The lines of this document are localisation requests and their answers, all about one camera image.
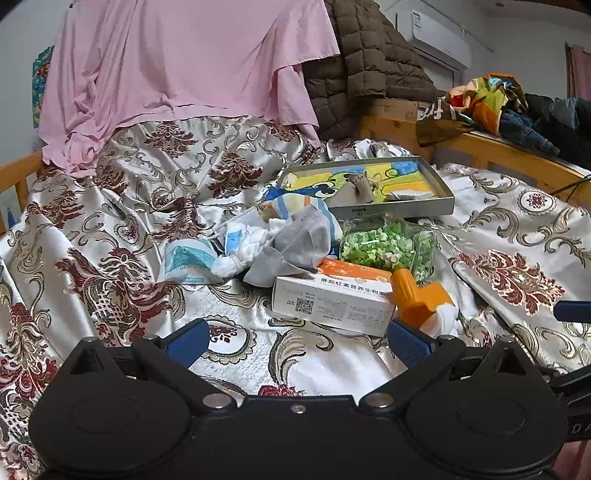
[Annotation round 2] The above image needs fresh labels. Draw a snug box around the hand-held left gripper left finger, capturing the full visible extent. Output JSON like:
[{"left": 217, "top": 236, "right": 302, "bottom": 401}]
[{"left": 59, "top": 319, "right": 237, "bottom": 415}]

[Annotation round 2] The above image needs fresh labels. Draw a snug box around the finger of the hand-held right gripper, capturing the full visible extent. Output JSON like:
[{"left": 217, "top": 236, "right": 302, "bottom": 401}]
[{"left": 553, "top": 300, "right": 591, "bottom": 324}]

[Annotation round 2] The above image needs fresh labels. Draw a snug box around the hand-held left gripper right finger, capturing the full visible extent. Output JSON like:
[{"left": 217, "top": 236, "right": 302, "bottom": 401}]
[{"left": 359, "top": 318, "right": 539, "bottom": 414}]

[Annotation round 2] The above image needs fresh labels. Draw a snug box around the blue face mask packet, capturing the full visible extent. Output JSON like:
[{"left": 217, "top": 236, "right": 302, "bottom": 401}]
[{"left": 164, "top": 237, "right": 227, "bottom": 284}]

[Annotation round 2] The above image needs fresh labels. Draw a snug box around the white and blue padded cloth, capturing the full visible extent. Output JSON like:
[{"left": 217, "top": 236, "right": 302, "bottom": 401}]
[{"left": 215, "top": 220, "right": 278, "bottom": 278}]

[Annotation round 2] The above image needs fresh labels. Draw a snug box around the grey metal tray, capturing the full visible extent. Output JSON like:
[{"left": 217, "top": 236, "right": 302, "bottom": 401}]
[{"left": 277, "top": 156, "right": 455, "bottom": 220}]

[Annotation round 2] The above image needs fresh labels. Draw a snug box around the white and orange carton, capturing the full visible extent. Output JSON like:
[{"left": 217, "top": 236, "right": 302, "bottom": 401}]
[{"left": 271, "top": 258, "right": 398, "bottom": 337}]

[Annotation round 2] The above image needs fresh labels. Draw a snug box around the bag of green beads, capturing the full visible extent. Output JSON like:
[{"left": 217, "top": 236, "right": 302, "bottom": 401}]
[{"left": 339, "top": 219, "right": 437, "bottom": 282}]

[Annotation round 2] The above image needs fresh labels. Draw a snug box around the large grey sock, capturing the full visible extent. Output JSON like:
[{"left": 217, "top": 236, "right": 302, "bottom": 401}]
[{"left": 243, "top": 210, "right": 332, "bottom": 284}]

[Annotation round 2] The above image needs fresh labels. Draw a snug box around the cream and red damask bedspread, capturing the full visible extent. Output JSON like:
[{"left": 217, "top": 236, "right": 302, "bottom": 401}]
[{"left": 0, "top": 115, "right": 591, "bottom": 480}]

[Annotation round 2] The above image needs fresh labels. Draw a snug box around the small grey sock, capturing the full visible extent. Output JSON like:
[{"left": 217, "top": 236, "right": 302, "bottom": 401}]
[{"left": 332, "top": 173, "right": 376, "bottom": 204}]

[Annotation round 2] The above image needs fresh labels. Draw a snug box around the striped sock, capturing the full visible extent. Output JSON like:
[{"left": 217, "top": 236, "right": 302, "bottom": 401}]
[{"left": 261, "top": 193, "right": 342, "bottom": 232}]

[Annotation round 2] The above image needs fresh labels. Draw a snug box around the dark clothes pile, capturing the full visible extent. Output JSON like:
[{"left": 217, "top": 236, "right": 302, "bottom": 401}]
[{"left": 501, "top": 93, "right": 591, "bottom": 160}]

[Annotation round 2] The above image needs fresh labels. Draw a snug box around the colourful patterned cloth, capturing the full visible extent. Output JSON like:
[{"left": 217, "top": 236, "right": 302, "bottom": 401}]
[{"left": 445, "top": 73, "right": 527, "bottom": 136}]

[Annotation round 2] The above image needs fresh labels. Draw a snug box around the pink curtain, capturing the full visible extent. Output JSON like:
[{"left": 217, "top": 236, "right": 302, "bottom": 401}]
[{"left": 566, "top": 42, "right": 591, "bottom": 100}]

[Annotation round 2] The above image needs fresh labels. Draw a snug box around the pink bed sheet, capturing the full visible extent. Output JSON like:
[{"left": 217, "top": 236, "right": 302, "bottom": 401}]
[{"left": 38, "top": 0, "right": 341, "bottom": 175}]

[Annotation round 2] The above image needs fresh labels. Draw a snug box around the brown quilted jacket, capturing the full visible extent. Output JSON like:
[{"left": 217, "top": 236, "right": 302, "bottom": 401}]
[{"left": 302, "top": 0, "right": 446, "bottom": 141}]

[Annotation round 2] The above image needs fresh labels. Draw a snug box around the white air conditioner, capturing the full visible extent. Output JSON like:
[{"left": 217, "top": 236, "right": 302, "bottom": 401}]
[{"left": 396, "top": 8, "right": 472, "bottom": 71}]

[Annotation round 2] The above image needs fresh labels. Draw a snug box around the wooden bed frame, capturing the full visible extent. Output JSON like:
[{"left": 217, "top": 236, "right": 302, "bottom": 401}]
[{"left": 0, "top": 99, "right": 591, "bottom": 236}]

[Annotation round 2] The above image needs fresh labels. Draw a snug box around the colourful wall poster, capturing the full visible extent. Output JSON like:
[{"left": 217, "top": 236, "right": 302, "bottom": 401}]
[{"left": 31, "top": 46, "right": 55, "bottom": 130}]

